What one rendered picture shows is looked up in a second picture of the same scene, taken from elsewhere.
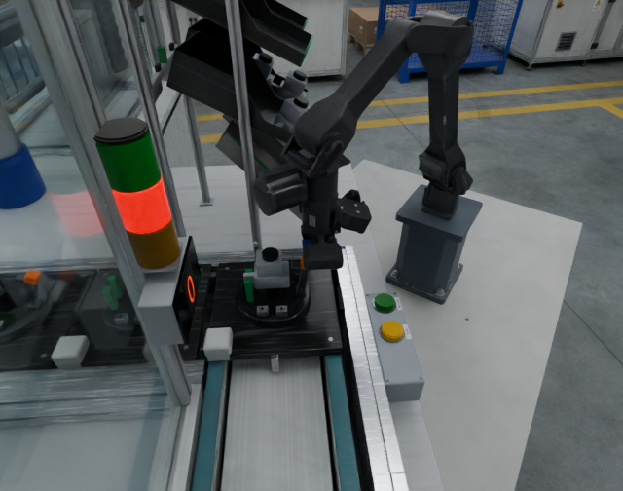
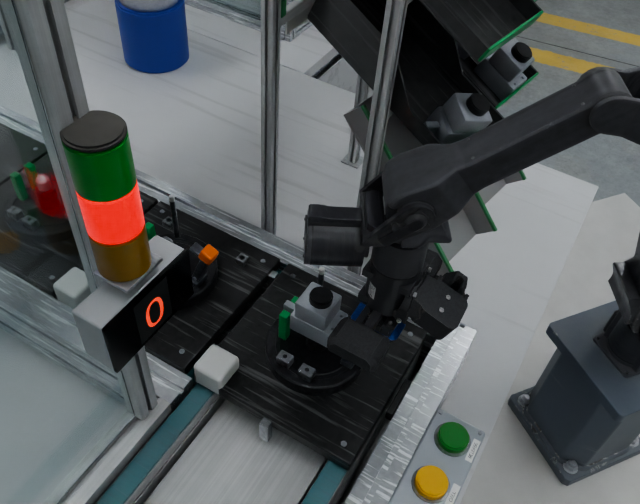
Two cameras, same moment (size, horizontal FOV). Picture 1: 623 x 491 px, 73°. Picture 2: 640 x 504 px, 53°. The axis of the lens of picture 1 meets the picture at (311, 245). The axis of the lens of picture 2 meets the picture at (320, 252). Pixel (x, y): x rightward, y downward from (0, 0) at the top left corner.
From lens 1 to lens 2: 26 cm
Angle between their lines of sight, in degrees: 23
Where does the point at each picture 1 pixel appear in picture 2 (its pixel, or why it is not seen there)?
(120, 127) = (94, 127)
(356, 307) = (414, 420)
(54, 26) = (28, 19)
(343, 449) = not seen: outside the picture
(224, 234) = not seen: hidden behind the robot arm
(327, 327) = (351, 426)
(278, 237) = not seen: hidden behind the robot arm
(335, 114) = (432, 177)
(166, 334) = (97, 352)
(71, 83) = (42, 74)
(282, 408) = (241, 488)
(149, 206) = (104, 219)
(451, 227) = (617, 391)
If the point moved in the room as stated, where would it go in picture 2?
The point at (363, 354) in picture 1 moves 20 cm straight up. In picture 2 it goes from (373, 488) to (399, 406)
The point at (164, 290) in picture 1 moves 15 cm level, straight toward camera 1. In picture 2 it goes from (107, 307) to (37, 459)
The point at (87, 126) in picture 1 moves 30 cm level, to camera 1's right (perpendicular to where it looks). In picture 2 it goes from (55, 118) to (400, 309)
